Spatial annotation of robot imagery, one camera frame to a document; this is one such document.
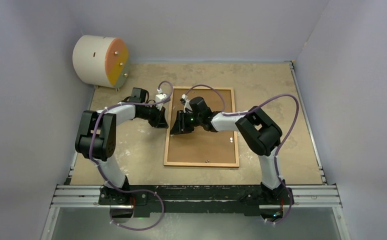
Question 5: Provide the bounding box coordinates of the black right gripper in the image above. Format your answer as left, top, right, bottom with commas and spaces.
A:
170, 110, 203, 136

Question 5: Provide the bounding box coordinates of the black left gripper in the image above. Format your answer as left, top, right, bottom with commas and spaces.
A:
138, 103, 168, 129

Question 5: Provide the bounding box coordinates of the wooden picture frame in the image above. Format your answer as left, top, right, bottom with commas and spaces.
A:
163, 86, 240, 169

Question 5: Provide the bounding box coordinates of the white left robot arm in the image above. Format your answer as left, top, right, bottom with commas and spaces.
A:
75, 87, 171, 205

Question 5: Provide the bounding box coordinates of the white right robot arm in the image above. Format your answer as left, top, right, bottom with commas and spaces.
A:
170, 95, 284, 204

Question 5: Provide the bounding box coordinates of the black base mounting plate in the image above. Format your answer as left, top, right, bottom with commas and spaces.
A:
98, 184, 294, 220

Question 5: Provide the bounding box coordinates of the white cylindrical drum cabinet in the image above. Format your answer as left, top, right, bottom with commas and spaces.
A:
72, 35, 130, 91

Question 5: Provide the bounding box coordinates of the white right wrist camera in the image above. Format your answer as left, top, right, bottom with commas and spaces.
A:
180, 94, 192, 113

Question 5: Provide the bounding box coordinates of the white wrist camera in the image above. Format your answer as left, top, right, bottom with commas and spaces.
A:
155, 88, 173, 110
180, 94, 192, 113

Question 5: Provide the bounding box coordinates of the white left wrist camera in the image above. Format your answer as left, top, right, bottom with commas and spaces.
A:
155, 88, 173, 110

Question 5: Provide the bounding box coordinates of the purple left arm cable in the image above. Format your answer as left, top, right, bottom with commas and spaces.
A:
90, 80, 175, 232

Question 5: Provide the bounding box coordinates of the aluminium extrusion rail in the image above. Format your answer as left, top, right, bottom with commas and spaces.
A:
51, 185, 342, 208

